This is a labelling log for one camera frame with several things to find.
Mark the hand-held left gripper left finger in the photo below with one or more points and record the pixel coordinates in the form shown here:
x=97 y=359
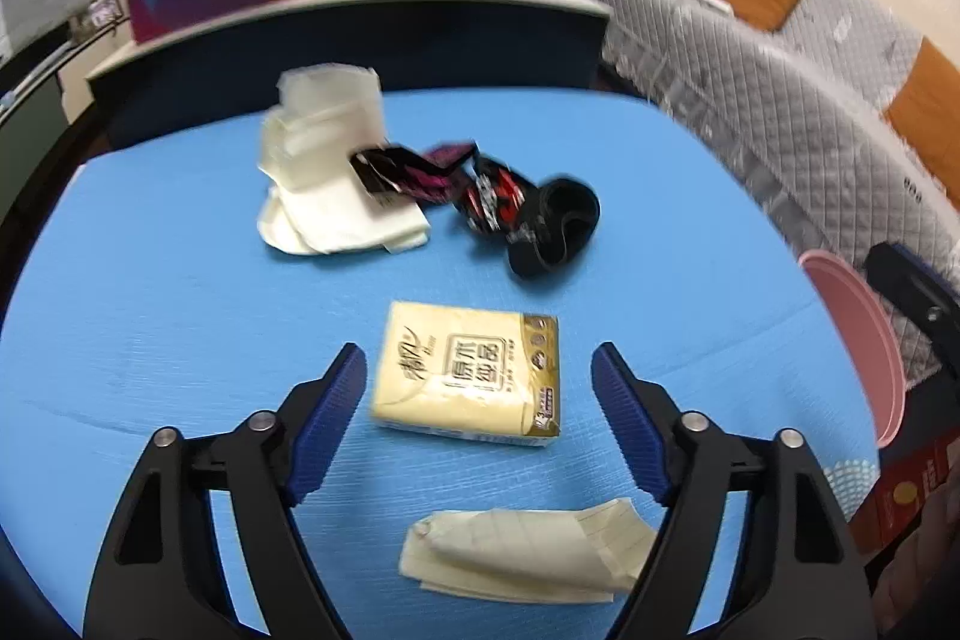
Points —
x=326 y=422

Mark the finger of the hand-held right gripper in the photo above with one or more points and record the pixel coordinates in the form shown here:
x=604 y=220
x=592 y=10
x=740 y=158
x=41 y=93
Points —
x=934 y=271
x=915 y=310

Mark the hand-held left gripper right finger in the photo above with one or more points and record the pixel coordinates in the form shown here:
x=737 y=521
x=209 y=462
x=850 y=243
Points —
x=634 y=430

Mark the pink plastic basin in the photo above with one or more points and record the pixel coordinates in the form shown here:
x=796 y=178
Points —
x=855 y=340

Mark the yellow tissue pack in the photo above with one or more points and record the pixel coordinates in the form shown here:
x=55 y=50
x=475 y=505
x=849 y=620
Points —
x=457 y=370

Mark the person's right hand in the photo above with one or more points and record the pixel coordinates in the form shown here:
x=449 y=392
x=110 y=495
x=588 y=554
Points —
x=911 y=580

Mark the cream folded napkin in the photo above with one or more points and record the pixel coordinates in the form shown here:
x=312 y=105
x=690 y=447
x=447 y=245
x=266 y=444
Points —
x=510 y=550

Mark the red cardboard box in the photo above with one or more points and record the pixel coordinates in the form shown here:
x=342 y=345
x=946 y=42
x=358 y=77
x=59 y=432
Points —
x=900 y=497

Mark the white folded napkin pile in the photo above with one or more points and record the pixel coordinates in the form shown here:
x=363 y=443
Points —
x=322 y=201

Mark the sofa with grey quilted cover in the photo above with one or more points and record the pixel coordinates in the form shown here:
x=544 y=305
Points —
x=750 y=100

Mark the red black wrapper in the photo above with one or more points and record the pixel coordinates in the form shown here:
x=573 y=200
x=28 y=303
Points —
x=495 y=197

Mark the white power strip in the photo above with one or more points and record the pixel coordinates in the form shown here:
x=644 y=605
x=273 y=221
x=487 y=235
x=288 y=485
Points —
x=714 y=1

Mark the white top coffee table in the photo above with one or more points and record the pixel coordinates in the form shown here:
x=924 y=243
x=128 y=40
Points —
x=360 y=40

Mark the television cabinet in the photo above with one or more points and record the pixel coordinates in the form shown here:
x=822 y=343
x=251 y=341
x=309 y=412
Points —
x=30 y=130

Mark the small photo frame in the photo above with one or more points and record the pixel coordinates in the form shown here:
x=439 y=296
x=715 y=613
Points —
x=106 y=10

